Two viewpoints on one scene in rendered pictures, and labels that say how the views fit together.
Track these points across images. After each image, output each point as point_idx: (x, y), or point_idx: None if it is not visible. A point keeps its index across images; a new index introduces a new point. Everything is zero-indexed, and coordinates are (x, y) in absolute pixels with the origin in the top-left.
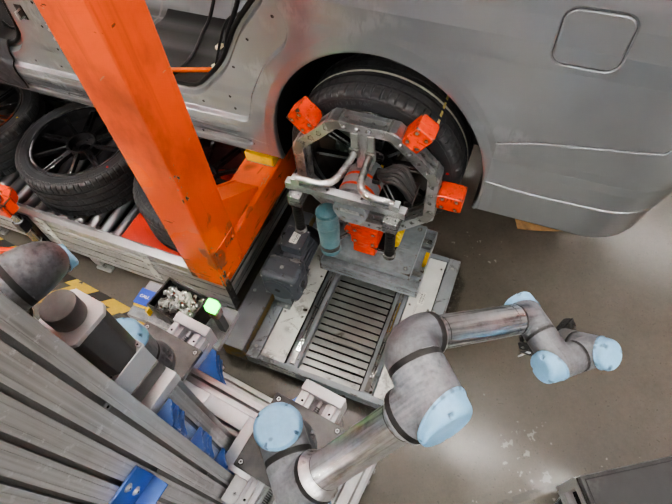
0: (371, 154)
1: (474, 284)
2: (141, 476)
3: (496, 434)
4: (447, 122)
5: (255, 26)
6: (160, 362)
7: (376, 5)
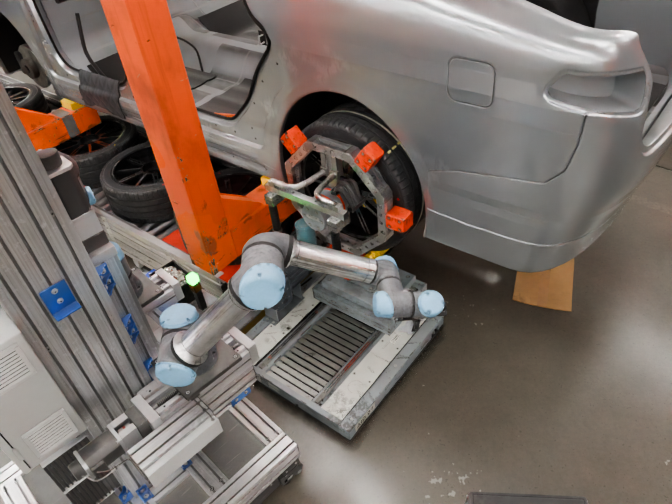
0: (334, 172)
1: (454, 339)
2: (66, 291)
3: (428, 470)
4: (398, 155)
5: (267, 71)
6: (105, 233)
7: (336, 54)
